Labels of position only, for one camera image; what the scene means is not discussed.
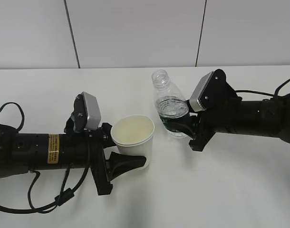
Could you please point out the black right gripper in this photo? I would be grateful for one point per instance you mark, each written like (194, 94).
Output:
(215, 119)

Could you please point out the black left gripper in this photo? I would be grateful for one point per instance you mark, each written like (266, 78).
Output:
(88, 146)

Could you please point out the clear water bottle green label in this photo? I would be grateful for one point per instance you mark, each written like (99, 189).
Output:
(169, 102)

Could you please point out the white paper cup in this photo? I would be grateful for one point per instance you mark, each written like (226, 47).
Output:
(133, 135)

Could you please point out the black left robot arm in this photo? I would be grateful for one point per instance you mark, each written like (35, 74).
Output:
(22, 152)

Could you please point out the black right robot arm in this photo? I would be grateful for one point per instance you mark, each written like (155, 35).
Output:
(268, 118)

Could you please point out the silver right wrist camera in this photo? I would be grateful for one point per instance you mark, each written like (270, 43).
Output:
(211, 90)

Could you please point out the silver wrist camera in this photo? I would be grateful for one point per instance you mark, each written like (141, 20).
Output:
(86, 113)
(211, 90)

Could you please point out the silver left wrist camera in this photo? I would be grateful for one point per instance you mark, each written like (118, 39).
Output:
(86, 113)

